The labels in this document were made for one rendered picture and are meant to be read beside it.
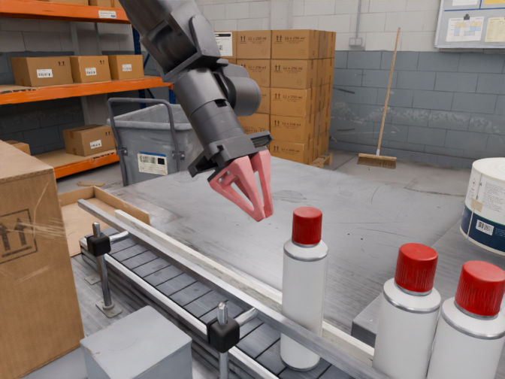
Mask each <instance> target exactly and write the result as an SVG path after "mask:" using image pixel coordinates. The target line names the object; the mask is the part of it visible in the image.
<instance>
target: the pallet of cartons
mask: <svg viewBox="0 0 505 379"><path fill-rule="evenodd" d="M214 32H215V35H216V42H217V44H218V47H219V51H220V53H221V56H222V58H221V59H227V60H228V63H231V64H234V65H239V66H243V67H244V68H245V69H246V70H247V72H248V75H249V78H251V79H253V80H254V81H255V82H256V83H257V84H258V86H259V89H260V91H261V102H260V105H259V108H258V110H257V111H256V112H255V113H254V114H252V115H250V116H248V117H237V118H238V120H239V122H240V124H241V125H242V127H243V130H244V131H245V133H246V134H247V135H249V134H253V133H257V132H263V131H267V130H268V131H269V132H270V134H271V136H272V138H273V141H272V142H270V143H269V144H268V145H267V146H266V147H267V149H268V151H269V153H270V154H271V156H274V157H277V158H281V159H286V160H289V161H293V162H299V163H302V164H305V165H311V166H314V167H317V168H323V165H330V164H331V163H332V152H333V151H328V140H329V134H328V129H330V120H331V99H332V88H333V83H332V82H333V76H334V54H335V42H336V32H330V31H324V30H323V31H322V30H315V29H281V30H244V31H214Z"/></svg>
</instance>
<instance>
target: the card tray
mask: <svg viewBox="0 0 505 379"><path fill-rule="evenodd" d="M80 199H84V200H85V201H87V202H89V203H90V204H92V205H94V206H96V207H97V208H99V209H101V210H103V211H104V212H106V213H108V214H109V215H111V216H113V217H115V211H116V210H121V211H123V212H125V213H127V214H129V215H130V216H132V217H134V218H136V219H137V220H140V221H141V222H143V223H145V224H147V225H148V226H151V225H150V214H148V213H147V212H146V211H143V210H141V209H140V208H137V207H135V206H134V205H131V204H129V203H128V202H125V201H123V200H122V199H119V198H117V197H116V196H113V195H111V194H110V193H107V192H106V191H104V190H102V189H100V188H98V187H96V186H88V187H85V188H82V189H76V190H73V191H70V192H66V193H61V194H59V201H60V205H61V209H62V217H63V221H64V226H65V233H66V238H67V242H68V249H69V253H70V257H74V256H77V255H80V254H81V251H80V243H79V240H80V239H81V238H85V237H84V236H85V235H89V234H92V233H93V230H92V224H93V223H94V222H99V223H100V228H101V230H103V229H107V228H110V227H111V226H109V225H108V224H106V223H104V222H102V221H101V220H100V219H98V218H96V217H94V216H93V215H91V214H90V213H88V212H86V211H85V210H84V209H82V208H80V207H78V203H77V200H80Z"/></svg>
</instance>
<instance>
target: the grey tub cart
mask: <svg viewBox="0 0 505 379"><path fill-rule="evenodd" d="M112 102H134V103H153V104H162V105H153V106H150V107H148V108H143V109H140V110H138V111H133V112H130V113H127V114H123V115H119V116H117V117H113V111H112V107H111V103H112ZM107 111H108V114H109V119H108V120H107V125H108V126H111V128H112V131H113V134H114V137H115V139H116V144H117V147H115V148H116V154H117V155H118V156H119V163H120V168H121V173H122V182H123V186H129V185H132V184H135V183H140V182H143V181H146V180H151V179H154V178H158V177H162V176H165V175H169V174H173V173H177V172H179V171H185V170H187V168H188V166H189V165H190V164H191V163H192V162H193V161H194V160H195V159H196V158H197V157H198V155H199V154H200V153H201V152H202V151H203V150H204V149H203V147H202V146H201V143H200V141H199V140H198V138H197V136H196V134H195V132H194V130H193V128H192V126H191V124H190V122H189V121H188V119H187V117H186V115H185V113H184V111H183V109H182V108H181V106H180V105H173V104H170V103H169V102H168V101H166V100H164V99H132V98H110V99H108V100H107Z"/></svg>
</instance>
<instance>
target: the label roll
mask: <svg viewBox="0 0 505 379"><path fill-rule="evenodd" d="M460 230H461V233H462V234H463V235H464V236H465V237H466V238H467V239H468V240H470V241H472V242H473V243H474V244H477V245H479V246H480V247H483V248H485V249H486V250H490V251H492V252H495V253H499V254H501V255H504V256H505V158H487V159H480V160H477V161H475V162H474V163H473V167H472V170H471V174H470V181H469V185H468V189H467V195H466V199H465V203H464V210H463V214H462V218H461V225H460Z"/></svg>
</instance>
